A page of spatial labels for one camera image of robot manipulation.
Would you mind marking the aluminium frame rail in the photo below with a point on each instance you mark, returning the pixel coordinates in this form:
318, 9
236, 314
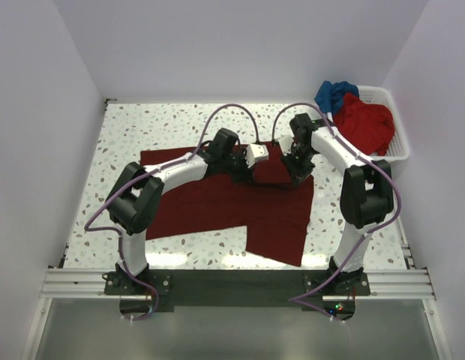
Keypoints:
407, 284

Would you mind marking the dark red t shirt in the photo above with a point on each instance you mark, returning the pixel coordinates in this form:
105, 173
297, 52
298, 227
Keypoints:
275, 213

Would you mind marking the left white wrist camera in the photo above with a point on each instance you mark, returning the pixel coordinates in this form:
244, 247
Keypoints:
256, 153

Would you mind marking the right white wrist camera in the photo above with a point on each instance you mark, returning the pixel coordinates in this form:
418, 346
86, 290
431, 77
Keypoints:
286, 144

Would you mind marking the blue t shirt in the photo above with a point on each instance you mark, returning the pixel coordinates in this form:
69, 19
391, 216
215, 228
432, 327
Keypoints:
330, 96

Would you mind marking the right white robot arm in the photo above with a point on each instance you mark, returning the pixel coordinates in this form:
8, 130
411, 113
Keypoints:
366, 194

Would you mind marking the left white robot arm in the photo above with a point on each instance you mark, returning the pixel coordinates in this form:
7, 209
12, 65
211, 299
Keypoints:
135, 198

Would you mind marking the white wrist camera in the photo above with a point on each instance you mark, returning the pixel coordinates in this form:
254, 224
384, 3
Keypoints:
286, 144
256, 153

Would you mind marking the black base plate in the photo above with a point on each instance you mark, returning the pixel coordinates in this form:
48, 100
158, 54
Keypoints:
229, 288

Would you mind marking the bright red t shirt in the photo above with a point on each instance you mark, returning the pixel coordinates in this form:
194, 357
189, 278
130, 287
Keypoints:
369, 127

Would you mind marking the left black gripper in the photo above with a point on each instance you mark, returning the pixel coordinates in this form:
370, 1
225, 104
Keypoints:
246, 173

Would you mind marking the white plastic basket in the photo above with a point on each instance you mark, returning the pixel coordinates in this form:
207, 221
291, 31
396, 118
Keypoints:
398, 148

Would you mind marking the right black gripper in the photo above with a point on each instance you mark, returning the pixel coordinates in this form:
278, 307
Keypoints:
298, 175

